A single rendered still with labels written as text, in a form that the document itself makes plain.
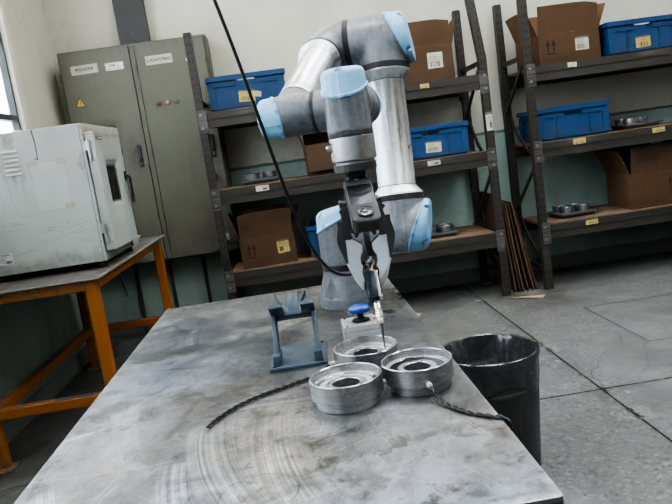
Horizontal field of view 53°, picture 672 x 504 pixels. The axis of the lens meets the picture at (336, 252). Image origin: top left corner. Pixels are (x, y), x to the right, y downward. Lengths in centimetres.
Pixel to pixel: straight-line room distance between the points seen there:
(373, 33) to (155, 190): 347
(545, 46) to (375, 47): 336
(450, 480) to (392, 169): 88
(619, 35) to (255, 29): 249
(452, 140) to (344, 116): 356
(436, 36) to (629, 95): 172
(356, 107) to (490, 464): 59
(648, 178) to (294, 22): 271
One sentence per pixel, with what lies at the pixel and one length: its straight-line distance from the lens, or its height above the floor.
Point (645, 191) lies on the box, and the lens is 510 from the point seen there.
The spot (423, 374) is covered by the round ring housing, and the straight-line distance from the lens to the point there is 95.
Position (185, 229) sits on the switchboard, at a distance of 482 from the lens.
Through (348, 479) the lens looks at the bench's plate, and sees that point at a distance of 78.
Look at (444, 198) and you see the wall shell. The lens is 512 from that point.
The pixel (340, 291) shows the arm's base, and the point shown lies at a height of 84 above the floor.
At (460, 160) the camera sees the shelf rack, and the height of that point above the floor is 96.
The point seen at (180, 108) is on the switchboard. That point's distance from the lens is 481.
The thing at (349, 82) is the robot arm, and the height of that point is 126.
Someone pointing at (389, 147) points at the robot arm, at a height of 114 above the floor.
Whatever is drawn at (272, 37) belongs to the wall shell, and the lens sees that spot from 506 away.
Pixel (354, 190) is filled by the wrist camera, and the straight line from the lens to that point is 107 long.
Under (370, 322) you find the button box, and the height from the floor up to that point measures 84.
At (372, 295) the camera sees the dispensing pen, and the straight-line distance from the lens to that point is 109.
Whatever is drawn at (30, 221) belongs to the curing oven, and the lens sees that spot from 325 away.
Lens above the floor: 116
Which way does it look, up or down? 9 degrees down
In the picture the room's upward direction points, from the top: 8 degrees counter-clockwise
